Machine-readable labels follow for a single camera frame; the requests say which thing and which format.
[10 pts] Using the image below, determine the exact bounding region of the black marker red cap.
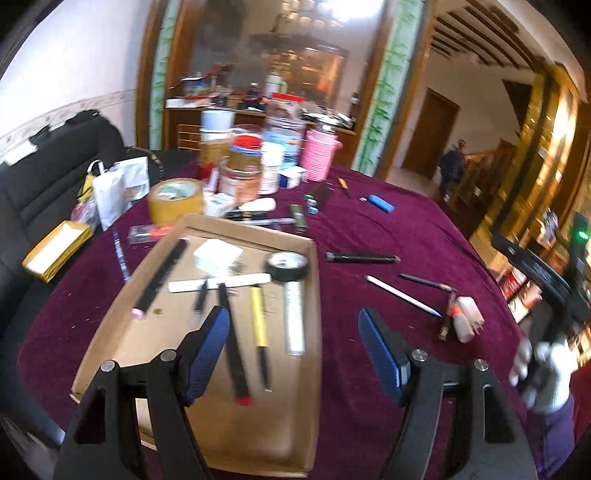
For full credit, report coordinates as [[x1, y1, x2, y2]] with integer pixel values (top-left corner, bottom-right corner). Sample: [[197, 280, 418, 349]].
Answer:
[[217, 283, 253, 406]]

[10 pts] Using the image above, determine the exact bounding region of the black leather sofa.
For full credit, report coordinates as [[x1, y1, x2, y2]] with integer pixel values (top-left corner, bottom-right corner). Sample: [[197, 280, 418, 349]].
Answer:
[[0, 110, 199, 455]]

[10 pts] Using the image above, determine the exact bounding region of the person's right hand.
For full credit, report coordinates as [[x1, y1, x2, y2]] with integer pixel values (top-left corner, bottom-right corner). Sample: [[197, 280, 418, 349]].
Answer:
[[510, 336, 581, 415]]

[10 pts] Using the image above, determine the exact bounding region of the wooden sideboard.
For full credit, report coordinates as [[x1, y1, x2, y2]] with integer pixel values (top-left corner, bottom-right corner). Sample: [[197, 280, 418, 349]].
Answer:
[[164, 105, 357, 168]]

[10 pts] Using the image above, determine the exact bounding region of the amber toothpick jar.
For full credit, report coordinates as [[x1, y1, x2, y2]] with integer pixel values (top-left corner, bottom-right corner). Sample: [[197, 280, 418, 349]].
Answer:
[[219, 156, 264, 207]]

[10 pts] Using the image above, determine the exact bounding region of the clear plastic pen case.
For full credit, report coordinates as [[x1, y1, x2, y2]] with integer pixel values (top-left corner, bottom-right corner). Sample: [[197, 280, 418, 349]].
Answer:
[[128, 224, 170, 244]]

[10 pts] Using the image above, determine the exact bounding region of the small white box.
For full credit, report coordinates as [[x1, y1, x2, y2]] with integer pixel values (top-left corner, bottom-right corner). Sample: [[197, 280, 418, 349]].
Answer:
[[203, 193, 235, 217]]

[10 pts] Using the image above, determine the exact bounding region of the yellow packet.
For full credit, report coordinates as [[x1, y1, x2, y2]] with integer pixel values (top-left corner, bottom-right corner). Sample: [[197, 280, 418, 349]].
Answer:
[[21, 220, 94, 283]]

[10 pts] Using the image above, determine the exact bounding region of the white plastic jar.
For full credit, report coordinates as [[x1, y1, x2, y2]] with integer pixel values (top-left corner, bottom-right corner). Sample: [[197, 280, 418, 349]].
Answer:
[[260, 142, 286, 195]]

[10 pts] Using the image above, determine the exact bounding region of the yellow barrel pen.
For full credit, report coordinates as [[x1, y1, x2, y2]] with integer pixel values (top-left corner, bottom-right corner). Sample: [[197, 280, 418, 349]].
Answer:
[[250, 285, 272, 394]]

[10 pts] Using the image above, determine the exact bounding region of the gold display cabinet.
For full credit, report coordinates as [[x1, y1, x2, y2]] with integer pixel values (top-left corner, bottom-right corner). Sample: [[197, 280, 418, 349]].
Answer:
[[471, 60, 591, 287]]

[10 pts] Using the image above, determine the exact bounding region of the short jar red lid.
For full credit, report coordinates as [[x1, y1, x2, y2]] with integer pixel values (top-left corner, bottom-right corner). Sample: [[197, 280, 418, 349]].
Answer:
[[228, 134, 264, 160]]

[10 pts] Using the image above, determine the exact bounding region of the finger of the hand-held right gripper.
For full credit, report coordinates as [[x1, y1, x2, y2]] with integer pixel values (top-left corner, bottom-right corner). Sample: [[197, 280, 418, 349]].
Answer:
[[492, 233, 572, 302]]

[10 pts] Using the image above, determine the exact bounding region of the black gel pen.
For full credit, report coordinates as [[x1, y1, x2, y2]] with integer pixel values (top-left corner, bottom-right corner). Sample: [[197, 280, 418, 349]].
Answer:
[[398, 272, 458, 292]]

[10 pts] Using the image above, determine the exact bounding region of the small white charger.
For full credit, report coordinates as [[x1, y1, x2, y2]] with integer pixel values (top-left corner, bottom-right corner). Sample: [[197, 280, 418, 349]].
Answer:
[[193, 238, 244, 274]]

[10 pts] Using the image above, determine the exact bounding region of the cardboard tray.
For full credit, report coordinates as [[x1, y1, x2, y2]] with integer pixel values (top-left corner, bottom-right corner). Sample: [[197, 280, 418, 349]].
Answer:
[[69, 212, 323, 478]]

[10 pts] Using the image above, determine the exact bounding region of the white bottle orange cap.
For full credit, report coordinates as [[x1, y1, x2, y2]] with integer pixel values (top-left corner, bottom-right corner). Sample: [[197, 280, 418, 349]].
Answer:
[[449, 305, 467, 340]]

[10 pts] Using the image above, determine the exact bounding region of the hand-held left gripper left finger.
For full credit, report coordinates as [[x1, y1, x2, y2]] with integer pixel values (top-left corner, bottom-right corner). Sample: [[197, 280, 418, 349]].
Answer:
[[53, 305, 232, 480]]

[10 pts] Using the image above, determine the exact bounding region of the white paint marker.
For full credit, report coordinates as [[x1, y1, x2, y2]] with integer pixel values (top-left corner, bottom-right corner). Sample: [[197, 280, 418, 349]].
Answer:
[[284, 280, 306, 356]]

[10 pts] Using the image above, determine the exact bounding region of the white squeeze tube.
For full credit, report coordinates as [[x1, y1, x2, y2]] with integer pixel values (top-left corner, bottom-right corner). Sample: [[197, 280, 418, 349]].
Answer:
[[239, 198, 277, 213]]

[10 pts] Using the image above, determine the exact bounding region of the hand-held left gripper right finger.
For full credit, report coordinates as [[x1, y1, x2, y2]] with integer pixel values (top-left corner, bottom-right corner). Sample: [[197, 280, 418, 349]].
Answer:
[[358, 307, 539, 480]]

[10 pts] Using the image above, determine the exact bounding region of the bamboo painted panel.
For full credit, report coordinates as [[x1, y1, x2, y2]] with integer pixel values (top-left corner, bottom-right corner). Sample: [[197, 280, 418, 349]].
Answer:
[[148, 0, 182, 149], [352, 0, 428, 175]]

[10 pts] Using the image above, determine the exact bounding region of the large white charger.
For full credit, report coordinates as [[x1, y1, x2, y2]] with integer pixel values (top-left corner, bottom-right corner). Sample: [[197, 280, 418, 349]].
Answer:
[[455, 295, 486, 343]]

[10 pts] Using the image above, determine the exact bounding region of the black tape roll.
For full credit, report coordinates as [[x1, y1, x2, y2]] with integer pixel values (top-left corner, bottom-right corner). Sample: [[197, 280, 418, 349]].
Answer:
[[266, 251, 309, 282]]

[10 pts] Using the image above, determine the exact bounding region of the white cup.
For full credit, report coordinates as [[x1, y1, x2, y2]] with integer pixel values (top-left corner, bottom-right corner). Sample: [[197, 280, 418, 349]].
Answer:
[[200, 109, 236, 133]]

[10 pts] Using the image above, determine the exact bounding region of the clear barrel pen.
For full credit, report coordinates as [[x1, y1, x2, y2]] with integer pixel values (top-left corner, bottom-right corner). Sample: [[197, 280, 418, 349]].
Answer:
[[438, 288, 459, 343]]

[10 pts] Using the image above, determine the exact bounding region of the black marker pink end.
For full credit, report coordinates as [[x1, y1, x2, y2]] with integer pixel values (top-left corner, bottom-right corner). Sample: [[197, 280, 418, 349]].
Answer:
[[133, 238, 188, 320]]

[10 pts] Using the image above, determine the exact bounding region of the white paper bag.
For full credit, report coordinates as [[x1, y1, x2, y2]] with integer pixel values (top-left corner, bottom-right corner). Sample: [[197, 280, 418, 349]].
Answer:
[[91, 159, 129, 230]]

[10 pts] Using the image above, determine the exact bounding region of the yellow plastic bag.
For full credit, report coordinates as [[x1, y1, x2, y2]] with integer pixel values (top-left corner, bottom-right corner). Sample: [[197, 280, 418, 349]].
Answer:
[[78, 161, 105, 205]]

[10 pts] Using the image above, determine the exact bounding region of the wooden stair railing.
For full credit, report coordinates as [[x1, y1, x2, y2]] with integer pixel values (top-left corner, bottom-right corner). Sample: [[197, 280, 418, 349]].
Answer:
[[462, 138, 518, 222]]

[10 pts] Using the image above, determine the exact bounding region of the jar in pink knitted sleeve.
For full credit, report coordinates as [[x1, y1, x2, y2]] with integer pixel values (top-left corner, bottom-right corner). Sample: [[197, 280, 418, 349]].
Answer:
[[300, 122, 343, 182]]

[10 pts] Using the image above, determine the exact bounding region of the yellow tape roll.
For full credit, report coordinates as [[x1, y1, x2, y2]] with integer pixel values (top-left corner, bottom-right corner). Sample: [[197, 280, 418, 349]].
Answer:
[[147, 178, 205, 225]]

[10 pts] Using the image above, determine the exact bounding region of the thin white pen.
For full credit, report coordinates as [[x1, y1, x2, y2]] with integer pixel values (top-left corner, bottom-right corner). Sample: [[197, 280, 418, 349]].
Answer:
[[366, 275, 443, 318]]

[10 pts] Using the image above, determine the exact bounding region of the blue pen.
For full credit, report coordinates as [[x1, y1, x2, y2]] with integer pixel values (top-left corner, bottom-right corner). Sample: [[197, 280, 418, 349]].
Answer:
[[112, 230, 132, 283]]

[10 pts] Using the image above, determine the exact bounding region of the clear plastic jar red lid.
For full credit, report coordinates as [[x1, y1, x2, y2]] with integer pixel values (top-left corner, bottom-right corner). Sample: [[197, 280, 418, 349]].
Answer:
[[264, 92, 308, 169]]

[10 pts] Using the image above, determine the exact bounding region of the person's right forearm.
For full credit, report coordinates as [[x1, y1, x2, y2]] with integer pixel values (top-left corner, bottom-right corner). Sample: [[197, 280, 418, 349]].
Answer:
[[526, 396, 583, 480]]

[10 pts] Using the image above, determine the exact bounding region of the white correction pen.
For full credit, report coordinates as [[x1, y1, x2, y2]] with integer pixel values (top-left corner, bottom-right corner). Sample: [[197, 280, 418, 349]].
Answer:
[[168, 272, 271, 293]]

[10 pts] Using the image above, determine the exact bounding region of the clear plastic bag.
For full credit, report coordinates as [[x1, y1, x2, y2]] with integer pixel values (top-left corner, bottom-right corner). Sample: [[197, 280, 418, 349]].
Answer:
[[115, 156, 151, 205]]

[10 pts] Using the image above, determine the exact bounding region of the yellow box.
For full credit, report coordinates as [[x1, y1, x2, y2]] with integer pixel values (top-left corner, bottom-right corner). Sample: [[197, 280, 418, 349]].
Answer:
[[198, 138, 230, 179]]

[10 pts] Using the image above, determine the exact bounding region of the black marker grey end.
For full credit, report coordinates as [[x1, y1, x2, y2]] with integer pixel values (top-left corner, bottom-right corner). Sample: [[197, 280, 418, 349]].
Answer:
[[325, 251, 400, 265]]

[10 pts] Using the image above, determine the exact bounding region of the white blue box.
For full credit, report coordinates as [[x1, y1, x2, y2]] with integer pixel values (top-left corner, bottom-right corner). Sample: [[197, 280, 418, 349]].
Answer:
[[277, 167, 308, 189]]

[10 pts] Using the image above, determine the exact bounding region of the wooden door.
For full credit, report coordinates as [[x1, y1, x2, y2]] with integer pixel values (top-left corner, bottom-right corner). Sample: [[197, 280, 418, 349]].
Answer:
[[401, 88, 461, 179]]

